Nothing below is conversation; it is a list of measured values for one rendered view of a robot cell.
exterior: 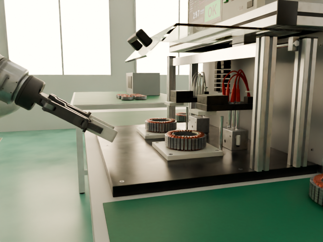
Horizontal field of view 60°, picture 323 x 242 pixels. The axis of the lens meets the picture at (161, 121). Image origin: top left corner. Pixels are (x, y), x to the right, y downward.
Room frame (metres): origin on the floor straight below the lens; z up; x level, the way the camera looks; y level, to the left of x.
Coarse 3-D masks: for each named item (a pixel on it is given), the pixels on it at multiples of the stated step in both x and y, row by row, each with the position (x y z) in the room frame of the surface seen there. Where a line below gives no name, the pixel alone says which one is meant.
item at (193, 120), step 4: (192, 116) 1.02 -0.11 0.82; (196, 116) 1.02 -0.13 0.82; (204, 116) 1.02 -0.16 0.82; (192, 120) 1.01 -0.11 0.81; (196, 120) 0.98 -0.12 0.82; (200, 120) 0.98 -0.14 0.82; (204, 120) 0.98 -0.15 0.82; (208, 120) 0.99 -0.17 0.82; (192, 124) 1.01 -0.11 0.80; (196, 124) 0.97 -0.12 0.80; (200, 124) 0.98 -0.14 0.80; (204, 124) 0.98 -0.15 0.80; (208, 124) 0.99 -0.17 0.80; (192, 128) 1.01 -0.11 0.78; (196, 128) 0.97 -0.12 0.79; (200, 128) 0.98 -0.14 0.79; (204, 128) 0.98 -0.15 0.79; (208, 128) 0.99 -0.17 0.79; (204, 132) 0.98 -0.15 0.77; (208, 132) 0.99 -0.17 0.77
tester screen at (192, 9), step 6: (192, 0) 1.05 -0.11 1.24; (198, 0) 1.00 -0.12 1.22; (204, 0) 0.95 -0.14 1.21; (210, 0) 0.91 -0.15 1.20; (192, 6) 1.05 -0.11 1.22; (198, 6) 1.00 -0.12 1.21; (204, 6) 0.95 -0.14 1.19; (192, 12) 1.05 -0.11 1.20; (204, 12) 0.95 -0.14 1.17; (192, 18) 1.05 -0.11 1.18; (198, 18) 1.00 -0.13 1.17; (204, 18) 0.95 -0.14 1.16; (216, 18) 0.87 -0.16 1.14
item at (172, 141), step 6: (168, 132) 0.75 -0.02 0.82; (174, 132) 0.76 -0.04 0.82; (180, 132) 0.77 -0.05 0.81; (186, 132) 0.78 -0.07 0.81; (192, 132) 0.77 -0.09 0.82; (198, 132) 0.76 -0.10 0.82; (168, 138) 0.72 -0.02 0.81; (174, 138) 0.70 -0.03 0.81; (180, 138) 0.70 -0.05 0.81; (186, 138) 0.69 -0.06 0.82; (192, 138) 0.69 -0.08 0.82; (198, 138) 0.70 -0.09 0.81; (204, 138) 0.71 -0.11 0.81; (168, 144) 0.72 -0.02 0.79; (174, 144) 0.70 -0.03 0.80; (180, 144) 0.70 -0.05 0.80; (186, 144) 0.69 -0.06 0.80; (192, 144) 0.69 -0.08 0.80; (198, 144) 0.70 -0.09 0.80; (204, 144) 0.71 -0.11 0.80; (186, 150) 0.69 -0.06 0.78; (192, 150) 0.69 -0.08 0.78
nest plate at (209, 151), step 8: (152, 144) 0.79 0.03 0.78; (160, 144) 0.77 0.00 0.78; (208, 144) 0.77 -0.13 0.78; (160, 152) 0.71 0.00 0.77; (168, 152) 0.68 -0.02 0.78; (176, 152) 0.68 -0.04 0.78; (184, 152) 0.68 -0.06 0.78; (192, 152) 0.68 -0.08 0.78; (200, 152) 0.68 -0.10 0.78; (208, 152) 0.68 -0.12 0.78; (216, 152) 0.69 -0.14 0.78
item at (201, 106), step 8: (200, 96) 0.76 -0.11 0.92; (208, 96) 0.73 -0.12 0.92; (216, 96) 0.73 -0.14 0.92; (224, 96) 0.74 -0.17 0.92; (200, 104) 0.76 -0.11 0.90; (208, 104) 0.73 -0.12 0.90; (216, 104) 0.73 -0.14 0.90; (224, 104) 0.74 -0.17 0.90; (232, 104) 0.74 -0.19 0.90; (240, 104) 0.75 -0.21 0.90; (248, 104) 0.76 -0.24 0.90; (192, 112) 0.76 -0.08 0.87; (200, 112) 0.72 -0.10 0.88; (208, 112) 0.73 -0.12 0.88; (232, 112) 0.78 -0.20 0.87; (232, 120) 0.78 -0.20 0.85
